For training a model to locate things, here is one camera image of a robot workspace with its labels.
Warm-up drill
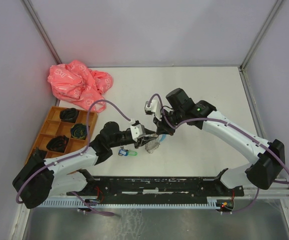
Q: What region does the white cable duct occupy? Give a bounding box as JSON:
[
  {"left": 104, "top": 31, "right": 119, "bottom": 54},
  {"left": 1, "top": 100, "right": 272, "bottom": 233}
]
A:
[{"left": 38, "top": 196, "right": 223, "bottom": 208}]

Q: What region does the aluminium frame rail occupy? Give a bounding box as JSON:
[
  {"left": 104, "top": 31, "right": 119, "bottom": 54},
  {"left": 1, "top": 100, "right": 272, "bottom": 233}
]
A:
[{"left": 20, "top": 177, "right": 289, "bottom": 200}]

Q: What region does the black bundle top compartment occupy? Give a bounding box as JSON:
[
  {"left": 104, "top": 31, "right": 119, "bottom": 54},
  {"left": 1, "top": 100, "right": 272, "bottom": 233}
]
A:
[{"left": 59, "top": 108, "right": 79, "bottom": 123}]

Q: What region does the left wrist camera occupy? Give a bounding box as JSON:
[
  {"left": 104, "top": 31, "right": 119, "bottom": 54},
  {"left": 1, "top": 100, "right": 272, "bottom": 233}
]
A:
[{"left": 130, "top": 120, "right": 145, "bottom": 142}]

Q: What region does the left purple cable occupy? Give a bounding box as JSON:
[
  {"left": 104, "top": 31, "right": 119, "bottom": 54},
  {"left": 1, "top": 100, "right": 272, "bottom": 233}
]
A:
[{"left": 15, "top": 99, "right": 139, "bottom": 216}]

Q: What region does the black bundle compartment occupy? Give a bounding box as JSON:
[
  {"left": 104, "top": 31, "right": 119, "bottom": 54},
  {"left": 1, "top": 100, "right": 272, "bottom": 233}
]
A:
[
  {"left": 59, "top": 108, "right": 79, "bottom": 123},
  {"left": 46, "top": 135, "right": 69, "bottom": 153}
]

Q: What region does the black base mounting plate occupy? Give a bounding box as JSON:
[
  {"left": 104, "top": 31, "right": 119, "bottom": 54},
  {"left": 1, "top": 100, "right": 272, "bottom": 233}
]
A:
[{"left": 77, "top": 176, "right": 244, "bottom": 204}]

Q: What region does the black bundle middle compartment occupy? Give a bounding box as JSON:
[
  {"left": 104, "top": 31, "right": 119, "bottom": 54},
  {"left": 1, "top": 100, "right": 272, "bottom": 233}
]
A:
[{"left": 46, "top": 135, "right": 69, "bottom": 153}]

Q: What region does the orange wooden compartment tray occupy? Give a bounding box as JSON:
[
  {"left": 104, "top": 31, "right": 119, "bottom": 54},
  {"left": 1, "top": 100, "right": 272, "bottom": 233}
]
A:
[{"left": 27, "top": 106, "right": 98, "bottom": 159}]

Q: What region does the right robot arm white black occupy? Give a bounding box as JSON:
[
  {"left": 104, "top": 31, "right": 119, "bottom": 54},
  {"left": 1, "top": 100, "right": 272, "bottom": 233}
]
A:
[{"left": 144, "top": 88, "right": 285, "bottom": 196}]

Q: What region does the purple cable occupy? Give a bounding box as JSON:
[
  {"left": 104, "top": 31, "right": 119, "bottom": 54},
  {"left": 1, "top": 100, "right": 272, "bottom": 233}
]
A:
[
  {"left": 150, "top": 93, "right": 289, "bottom": 215},
  {"left": 15, "top": 99, "right": 139, "bottom": 216}
]

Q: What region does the blue key tag on table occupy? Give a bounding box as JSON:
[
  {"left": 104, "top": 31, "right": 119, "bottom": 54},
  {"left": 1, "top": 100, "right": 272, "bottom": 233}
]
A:
[{"left": 118, "top": 148, "right": 129, "bottom": 157}]

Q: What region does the silver keyring chain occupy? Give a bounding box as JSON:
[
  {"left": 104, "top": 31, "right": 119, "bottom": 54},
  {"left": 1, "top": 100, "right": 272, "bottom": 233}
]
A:
[{"left": 144, "top": 133, "right": 163, "bottom": 154}]

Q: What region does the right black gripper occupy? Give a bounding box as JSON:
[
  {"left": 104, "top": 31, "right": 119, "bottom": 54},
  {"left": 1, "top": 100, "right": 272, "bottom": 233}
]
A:
[{"left": 153, "top": 108, "right": 185, "bottom": 136}]

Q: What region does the green black bundle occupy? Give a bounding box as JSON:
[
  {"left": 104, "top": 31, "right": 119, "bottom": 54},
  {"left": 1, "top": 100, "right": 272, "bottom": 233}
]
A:
[{"left": 70, "top": 123, "right": 88, "bottom": 140}]

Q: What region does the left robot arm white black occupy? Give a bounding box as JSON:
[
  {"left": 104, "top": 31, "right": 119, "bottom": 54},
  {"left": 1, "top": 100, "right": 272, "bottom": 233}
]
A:
[{"left": 12, "top": 121, "right": 157, "bottom": 209}]

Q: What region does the green key tag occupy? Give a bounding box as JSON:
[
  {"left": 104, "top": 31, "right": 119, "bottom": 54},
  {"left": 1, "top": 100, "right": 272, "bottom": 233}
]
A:
[{"left": 127, "top": 150, "right": 138, "bottom": 157}]

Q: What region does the pink plastic bag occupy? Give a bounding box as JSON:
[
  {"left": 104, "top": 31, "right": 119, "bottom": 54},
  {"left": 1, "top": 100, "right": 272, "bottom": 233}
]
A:
[{"left": 47, "top": 60, "right": 114, "bottom": 111}]

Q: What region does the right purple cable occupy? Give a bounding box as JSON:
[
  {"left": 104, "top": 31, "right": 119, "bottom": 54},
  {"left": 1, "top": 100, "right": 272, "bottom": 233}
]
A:
[{"left": 150, "top": 93, "right": 289, "bottom": 215}]

